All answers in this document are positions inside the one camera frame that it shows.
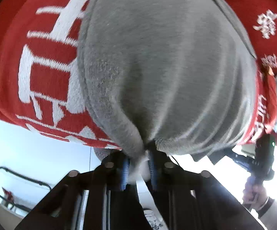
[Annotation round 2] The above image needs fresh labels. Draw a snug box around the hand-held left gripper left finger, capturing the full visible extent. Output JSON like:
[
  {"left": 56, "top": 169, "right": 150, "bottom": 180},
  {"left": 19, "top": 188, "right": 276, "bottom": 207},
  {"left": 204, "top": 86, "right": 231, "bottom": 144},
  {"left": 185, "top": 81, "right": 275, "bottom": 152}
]
[{"left": 15, "top": 151, "right": 139, "bottom": 230}]

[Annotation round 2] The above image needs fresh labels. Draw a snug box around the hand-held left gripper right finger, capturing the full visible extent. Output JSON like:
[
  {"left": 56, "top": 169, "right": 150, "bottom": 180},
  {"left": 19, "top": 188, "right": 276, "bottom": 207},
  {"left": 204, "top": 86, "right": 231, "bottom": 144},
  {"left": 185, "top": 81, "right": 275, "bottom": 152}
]
[{"left": 148, "top": 148, "right": 267, "bottom": 230}]

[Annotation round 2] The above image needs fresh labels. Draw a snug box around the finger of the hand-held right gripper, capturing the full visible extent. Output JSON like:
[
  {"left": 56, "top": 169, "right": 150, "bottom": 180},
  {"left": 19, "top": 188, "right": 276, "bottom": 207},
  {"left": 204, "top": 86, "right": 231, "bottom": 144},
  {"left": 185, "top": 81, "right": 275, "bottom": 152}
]
[{"left": 192, "top": 147, "right": 237, "bottom": 165}]

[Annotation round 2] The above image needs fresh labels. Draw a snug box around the grey sweater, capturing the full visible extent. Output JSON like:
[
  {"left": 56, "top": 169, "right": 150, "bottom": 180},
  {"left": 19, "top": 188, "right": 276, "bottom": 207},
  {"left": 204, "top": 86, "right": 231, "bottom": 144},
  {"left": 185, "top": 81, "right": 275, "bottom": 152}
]
[{"left": 77, "top": 0, "right": 259, "bottom": 182}]

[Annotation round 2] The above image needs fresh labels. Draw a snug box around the person's right forearm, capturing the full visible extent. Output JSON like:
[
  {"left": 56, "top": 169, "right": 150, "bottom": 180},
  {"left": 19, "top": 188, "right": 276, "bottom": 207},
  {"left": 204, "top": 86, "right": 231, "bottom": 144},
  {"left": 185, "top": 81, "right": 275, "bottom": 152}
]
[{"left": 257, "top": 196, "right": 277, "bottom": 230}]

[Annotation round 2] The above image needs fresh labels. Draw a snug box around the person's right hand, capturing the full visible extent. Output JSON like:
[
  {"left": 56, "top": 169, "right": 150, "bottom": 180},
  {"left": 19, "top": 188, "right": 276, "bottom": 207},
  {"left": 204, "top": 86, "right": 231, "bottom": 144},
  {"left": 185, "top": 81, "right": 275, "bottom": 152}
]
[{"left": 242, "top": 175, "right": 269, "bottom": 206}]

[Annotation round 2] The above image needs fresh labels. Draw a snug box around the small red object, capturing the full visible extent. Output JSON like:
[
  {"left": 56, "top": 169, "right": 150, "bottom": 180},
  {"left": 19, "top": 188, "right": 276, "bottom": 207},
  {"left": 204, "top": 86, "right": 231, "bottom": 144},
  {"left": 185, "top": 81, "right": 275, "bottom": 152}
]
[{"left": 1, "top": 186, "right": 15, "bottom": 200}]

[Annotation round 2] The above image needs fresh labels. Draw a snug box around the red printed blanket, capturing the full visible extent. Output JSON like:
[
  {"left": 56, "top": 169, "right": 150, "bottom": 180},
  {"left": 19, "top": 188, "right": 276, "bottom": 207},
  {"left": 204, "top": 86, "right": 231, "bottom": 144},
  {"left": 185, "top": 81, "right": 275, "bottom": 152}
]
[{"left": 0, "top": 0, "right": 277, "bottom": 149}]

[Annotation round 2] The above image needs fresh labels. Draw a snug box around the black metal frame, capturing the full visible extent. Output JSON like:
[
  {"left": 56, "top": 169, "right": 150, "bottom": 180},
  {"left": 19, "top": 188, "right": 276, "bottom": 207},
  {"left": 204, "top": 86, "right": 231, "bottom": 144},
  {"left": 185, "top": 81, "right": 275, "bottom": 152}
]
[{"left": 0, "top": 166, "right": 53, "bottom": 212}]

